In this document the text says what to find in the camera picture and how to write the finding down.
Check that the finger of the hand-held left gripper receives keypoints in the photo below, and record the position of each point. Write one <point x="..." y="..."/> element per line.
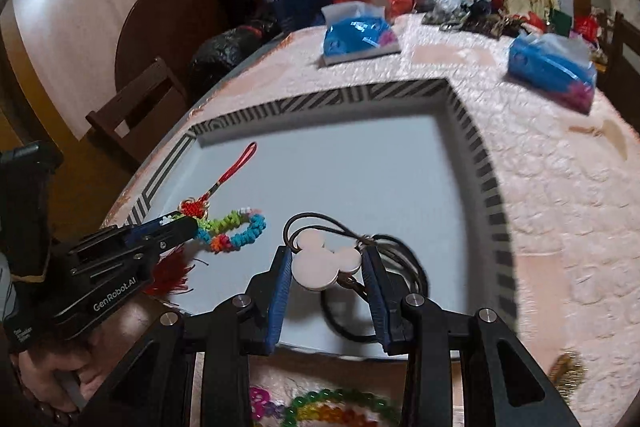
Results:
<point x="175" y="233"/>
<point x="143" y="231"/>

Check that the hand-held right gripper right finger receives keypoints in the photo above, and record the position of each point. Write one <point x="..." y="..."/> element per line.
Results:
<point x="376" y="302"/>

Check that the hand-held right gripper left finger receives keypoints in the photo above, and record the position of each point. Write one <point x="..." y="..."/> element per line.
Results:
<point x="279" y="294"/>

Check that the colourful knotted tassel ornament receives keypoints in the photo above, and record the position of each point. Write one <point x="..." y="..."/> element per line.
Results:
<point x="230" y="227"/>

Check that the white tray with striped rim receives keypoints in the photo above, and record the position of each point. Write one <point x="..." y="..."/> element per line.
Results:
<point x="350" y="167"/>

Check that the person's left hand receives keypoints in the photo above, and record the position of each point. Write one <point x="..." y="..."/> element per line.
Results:
<point x="47" y="369"/>

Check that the pink bead ornament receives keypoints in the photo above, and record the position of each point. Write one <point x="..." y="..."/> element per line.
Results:
<point x="261" y="404"/>

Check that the dark wooden chair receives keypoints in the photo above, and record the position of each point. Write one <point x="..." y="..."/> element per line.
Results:
<point x="135" y="107"/>
<point x="620" y="52"/>

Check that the small black plastic bag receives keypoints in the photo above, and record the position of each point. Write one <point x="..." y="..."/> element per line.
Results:
<point x="225" y="54"/>

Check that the gold tinsel ornament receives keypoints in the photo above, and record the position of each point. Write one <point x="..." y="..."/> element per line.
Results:
<point x="567" y="372"/>

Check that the pink lace tablecloth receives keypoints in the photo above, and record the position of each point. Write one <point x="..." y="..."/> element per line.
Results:
<point x="550" y="187"/>

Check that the round wooden table board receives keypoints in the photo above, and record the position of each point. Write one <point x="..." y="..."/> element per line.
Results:
<point x="165" y="17"/>

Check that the blue tissue pack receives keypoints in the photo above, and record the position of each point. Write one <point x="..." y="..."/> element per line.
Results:
<point x="355" y="37"/>
<point x="545" y="67"/>

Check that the pile of dark trinkets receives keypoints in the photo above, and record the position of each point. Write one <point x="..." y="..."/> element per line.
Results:
<point x="470" y="19"/>

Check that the green box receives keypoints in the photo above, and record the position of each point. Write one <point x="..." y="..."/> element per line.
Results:
<point x="560" y="21"/>

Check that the small red plastic bag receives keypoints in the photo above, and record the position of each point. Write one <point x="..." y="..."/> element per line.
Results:
<point x="585" y="27"/>

